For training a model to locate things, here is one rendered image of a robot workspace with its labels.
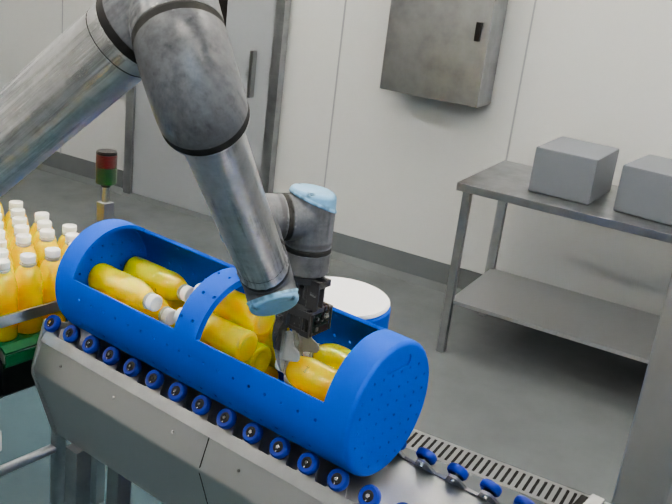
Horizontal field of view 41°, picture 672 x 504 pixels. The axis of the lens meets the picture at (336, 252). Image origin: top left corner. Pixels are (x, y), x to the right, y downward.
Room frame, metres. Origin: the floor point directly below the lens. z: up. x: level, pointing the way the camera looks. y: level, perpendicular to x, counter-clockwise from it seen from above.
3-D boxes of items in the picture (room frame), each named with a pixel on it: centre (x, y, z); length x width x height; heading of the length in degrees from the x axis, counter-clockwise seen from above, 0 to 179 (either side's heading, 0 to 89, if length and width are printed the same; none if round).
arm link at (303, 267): (1.61, 0.05, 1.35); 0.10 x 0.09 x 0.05; 145
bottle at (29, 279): (2.07, 0.77, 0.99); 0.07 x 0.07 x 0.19
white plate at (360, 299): (2.22, -0.02, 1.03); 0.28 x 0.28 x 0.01
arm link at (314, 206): (1.60, 0.06, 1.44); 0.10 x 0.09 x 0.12; 117
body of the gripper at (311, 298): (1.60, 0.05, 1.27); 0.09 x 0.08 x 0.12; 55
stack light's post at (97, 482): (2.59, 0.72, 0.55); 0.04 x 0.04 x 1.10; 55
